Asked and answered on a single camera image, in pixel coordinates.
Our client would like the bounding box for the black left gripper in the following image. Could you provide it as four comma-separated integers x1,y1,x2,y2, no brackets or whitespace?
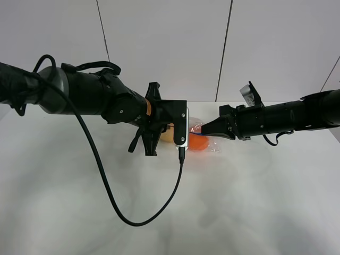
128,82,187,156

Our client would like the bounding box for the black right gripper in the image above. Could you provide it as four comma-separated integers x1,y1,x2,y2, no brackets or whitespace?
201,104,263,140

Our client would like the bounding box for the clear zip bag blue strip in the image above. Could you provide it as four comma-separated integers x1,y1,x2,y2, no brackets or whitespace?
188,117,220,152

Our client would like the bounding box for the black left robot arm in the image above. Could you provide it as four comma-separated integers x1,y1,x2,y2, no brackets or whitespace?
1,62,189,156

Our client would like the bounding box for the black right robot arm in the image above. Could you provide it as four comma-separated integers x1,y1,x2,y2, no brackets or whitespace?
201,90,339,140

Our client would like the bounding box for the yellow toy pear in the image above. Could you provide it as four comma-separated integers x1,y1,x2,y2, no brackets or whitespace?
160,123,174,144

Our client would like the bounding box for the orange toy orange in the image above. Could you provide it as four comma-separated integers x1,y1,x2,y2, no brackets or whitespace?
189,133,209,151

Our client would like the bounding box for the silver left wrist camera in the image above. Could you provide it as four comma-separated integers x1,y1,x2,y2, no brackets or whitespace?
174,107,189,149

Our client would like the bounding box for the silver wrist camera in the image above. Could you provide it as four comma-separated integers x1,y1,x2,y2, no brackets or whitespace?
174,107,189,149
240,84,255,107

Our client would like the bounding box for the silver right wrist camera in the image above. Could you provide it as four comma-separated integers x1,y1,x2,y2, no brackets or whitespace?
240,84,255,107

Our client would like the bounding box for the black left camera cable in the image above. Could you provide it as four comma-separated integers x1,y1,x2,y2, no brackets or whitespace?
31,54,186,227

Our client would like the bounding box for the black camera cable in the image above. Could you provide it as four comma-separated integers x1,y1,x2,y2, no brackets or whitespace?
262,130,294,146
31,54,186,227

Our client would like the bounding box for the black right camera cable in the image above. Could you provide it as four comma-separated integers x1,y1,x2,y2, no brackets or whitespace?
262,130,294,146

